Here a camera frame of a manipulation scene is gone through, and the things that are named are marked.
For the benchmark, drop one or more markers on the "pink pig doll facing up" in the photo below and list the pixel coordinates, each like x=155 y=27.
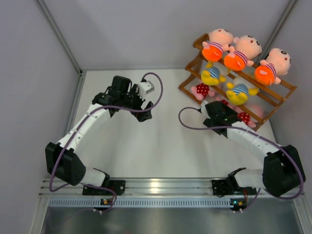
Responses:
x=202 y=90

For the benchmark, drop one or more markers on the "brown wooden toy shelf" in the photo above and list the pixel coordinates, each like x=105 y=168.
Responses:
x=255 y=102

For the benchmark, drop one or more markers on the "aluminium mounting rail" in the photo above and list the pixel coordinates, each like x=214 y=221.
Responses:
x=142 y=186

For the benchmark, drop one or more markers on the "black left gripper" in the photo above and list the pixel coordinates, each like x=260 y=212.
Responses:
x=142 y=116

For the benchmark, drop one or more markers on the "large boy doll orange shorts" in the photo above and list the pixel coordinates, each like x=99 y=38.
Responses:
x=219 y=42

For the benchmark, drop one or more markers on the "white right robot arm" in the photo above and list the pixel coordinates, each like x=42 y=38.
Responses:
x=281 y=166

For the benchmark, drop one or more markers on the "boy doll orange shorts front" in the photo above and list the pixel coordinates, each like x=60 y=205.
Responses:
x=276 y=64

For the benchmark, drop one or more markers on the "grey slotted cable duct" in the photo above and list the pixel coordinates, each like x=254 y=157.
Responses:
x=123 y=202

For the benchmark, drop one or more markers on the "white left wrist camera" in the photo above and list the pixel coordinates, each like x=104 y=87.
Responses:
x=144 y=88

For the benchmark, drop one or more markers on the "pink pig doll front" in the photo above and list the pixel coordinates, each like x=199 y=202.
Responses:
x=226 y=102

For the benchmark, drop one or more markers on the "yellow doll blue striped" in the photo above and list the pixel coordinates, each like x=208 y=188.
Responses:
x=239 y=90
x=214 y=74

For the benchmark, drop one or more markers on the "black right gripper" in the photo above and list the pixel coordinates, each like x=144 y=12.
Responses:
x=207 y=123

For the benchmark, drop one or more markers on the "pink pig doll back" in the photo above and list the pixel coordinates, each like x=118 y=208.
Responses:
x=246 y=118

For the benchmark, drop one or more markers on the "yellow doll blue striped front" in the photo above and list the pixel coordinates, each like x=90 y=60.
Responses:
x=214 y=74

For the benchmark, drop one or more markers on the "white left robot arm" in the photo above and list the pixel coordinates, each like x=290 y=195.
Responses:
x=63 y=158

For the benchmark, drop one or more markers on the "pink pig doll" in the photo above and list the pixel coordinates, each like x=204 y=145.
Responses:
x=246 y=118
x=226 y=102

